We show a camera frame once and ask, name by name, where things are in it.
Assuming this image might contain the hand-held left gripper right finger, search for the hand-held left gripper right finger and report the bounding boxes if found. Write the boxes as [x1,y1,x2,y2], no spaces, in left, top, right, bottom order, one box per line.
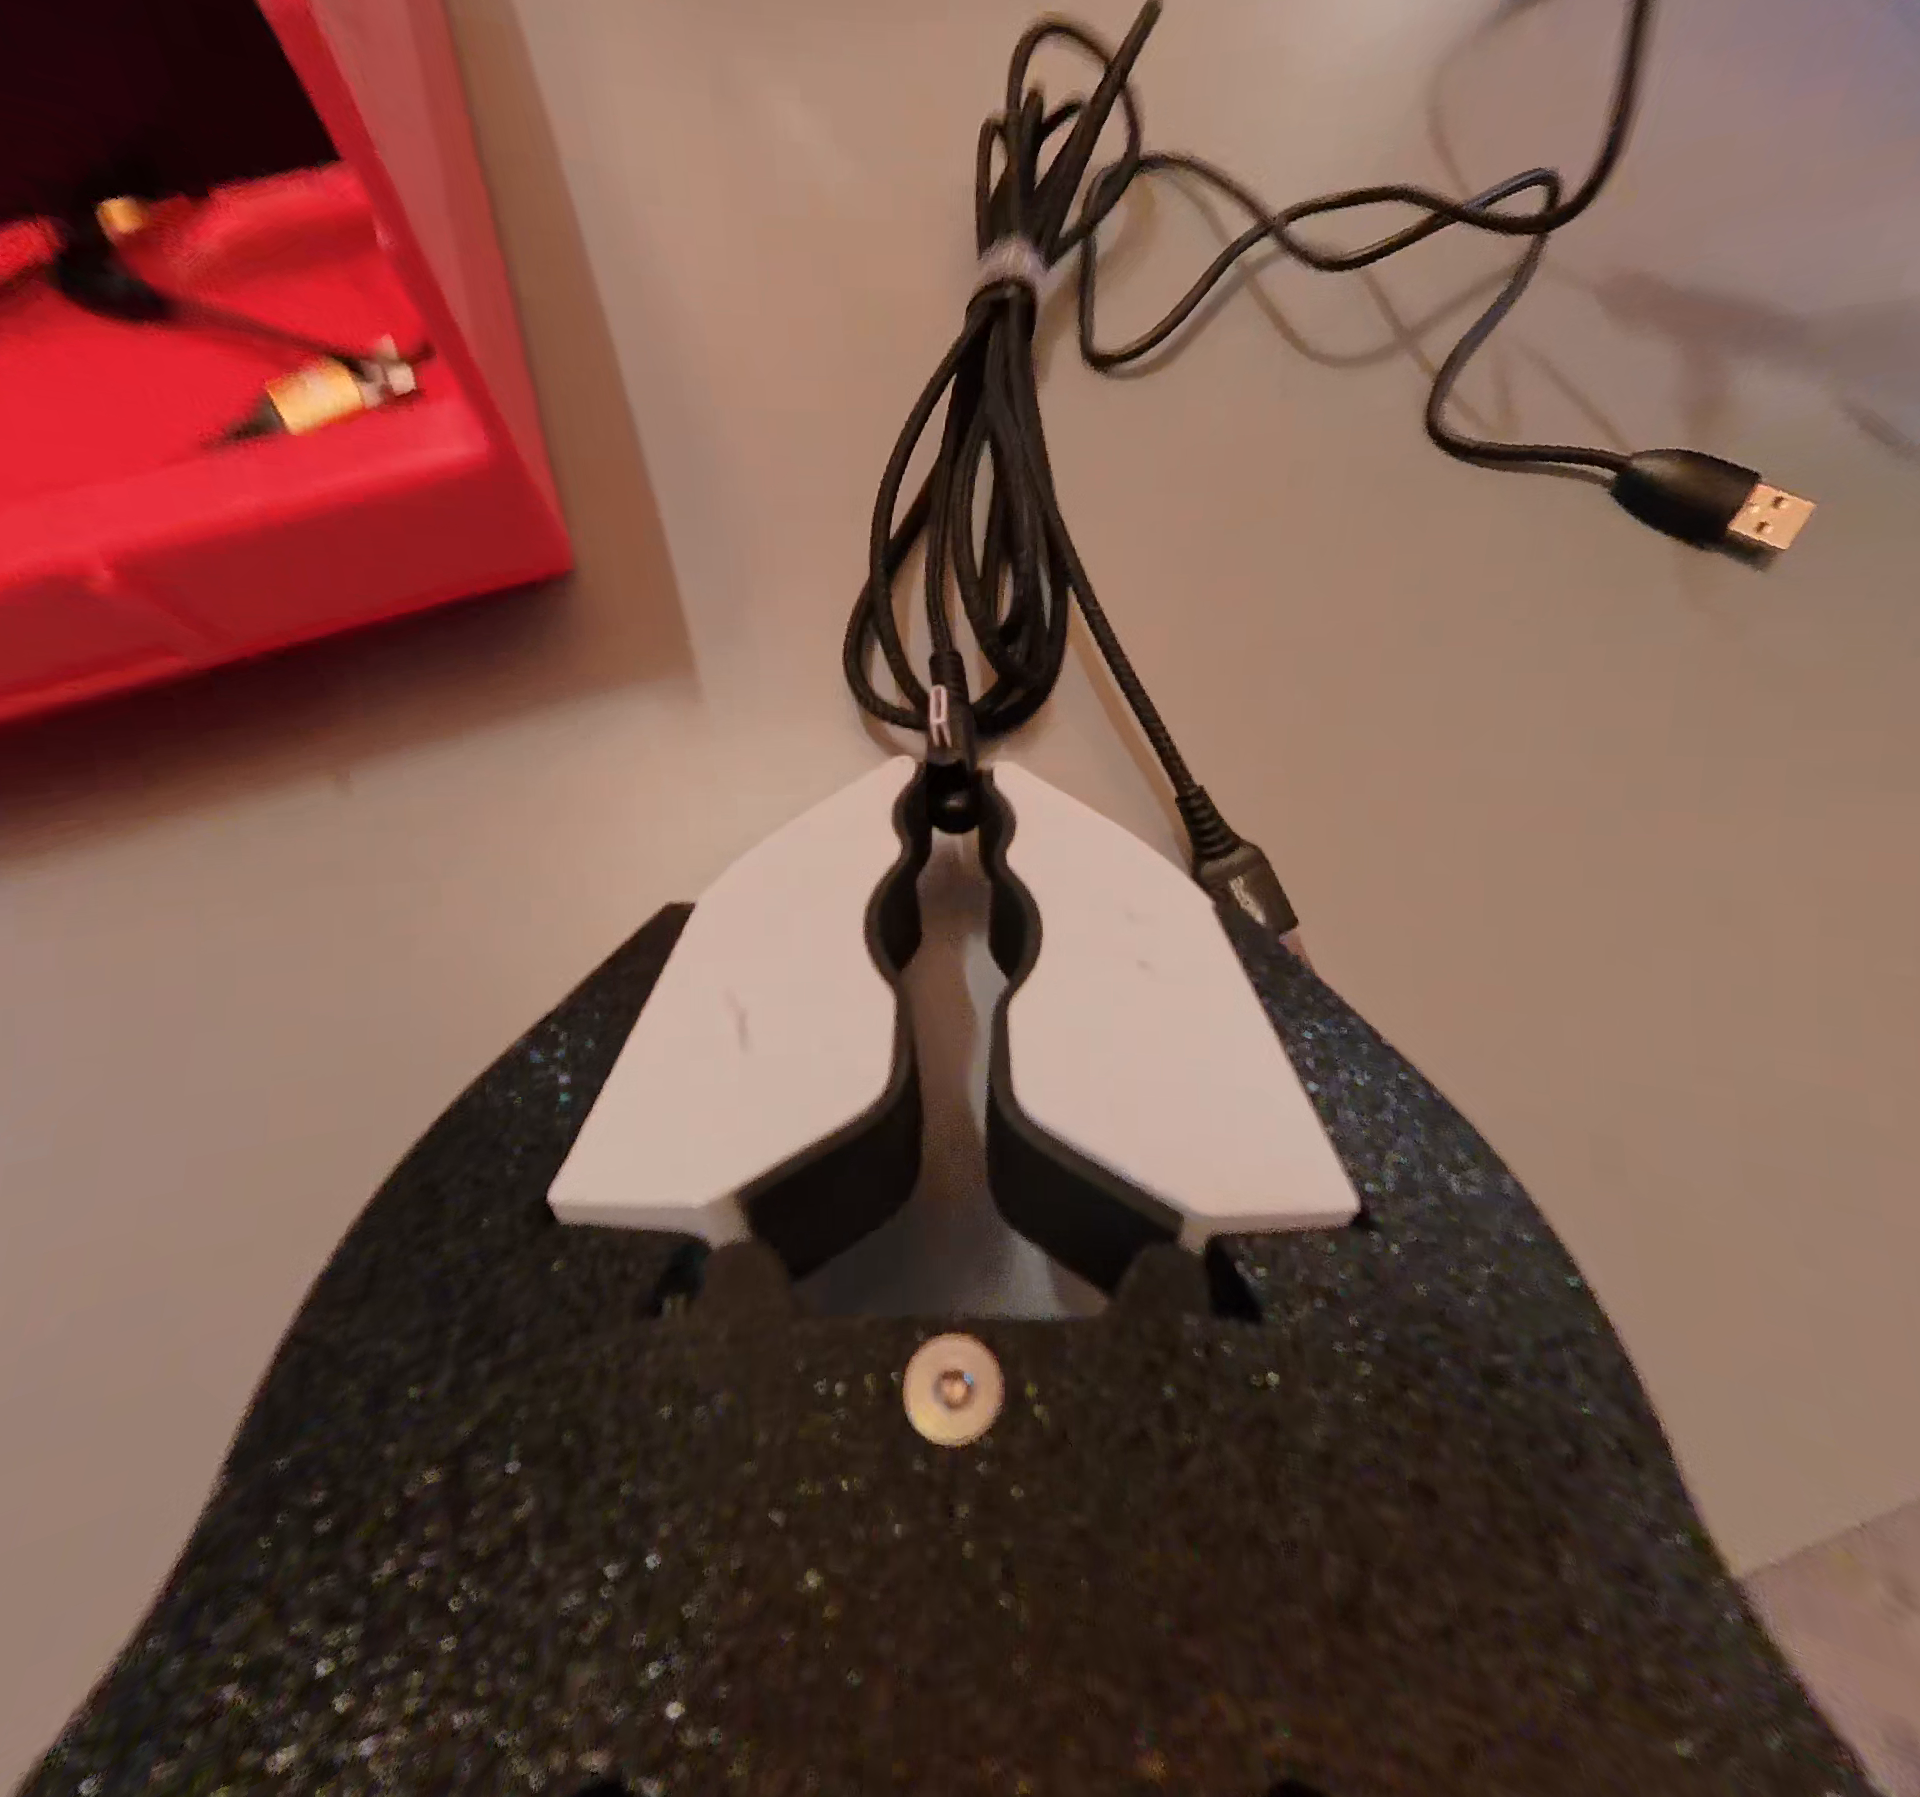
[979,756,1368,1292]

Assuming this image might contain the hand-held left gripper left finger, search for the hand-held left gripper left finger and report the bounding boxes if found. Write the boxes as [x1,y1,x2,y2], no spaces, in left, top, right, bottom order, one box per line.
[544,756,923,1283]

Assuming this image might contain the thin black USB cable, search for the thin black USB cable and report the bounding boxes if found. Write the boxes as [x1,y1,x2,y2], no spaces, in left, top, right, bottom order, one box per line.
[1072,0,1824,573]

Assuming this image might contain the braided black cable bundle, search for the braided black cable bundle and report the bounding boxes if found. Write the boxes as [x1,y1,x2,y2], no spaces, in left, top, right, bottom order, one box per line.
[837,0,1327,983]

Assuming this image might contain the red plastic bin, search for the red plastic bin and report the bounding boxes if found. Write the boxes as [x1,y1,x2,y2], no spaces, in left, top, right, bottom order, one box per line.
[0,0,578,732]

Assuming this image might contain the black cable gold connectors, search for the black cable gold connectors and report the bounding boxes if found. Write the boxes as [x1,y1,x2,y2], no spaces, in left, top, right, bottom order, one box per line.
[37,183,440,459]

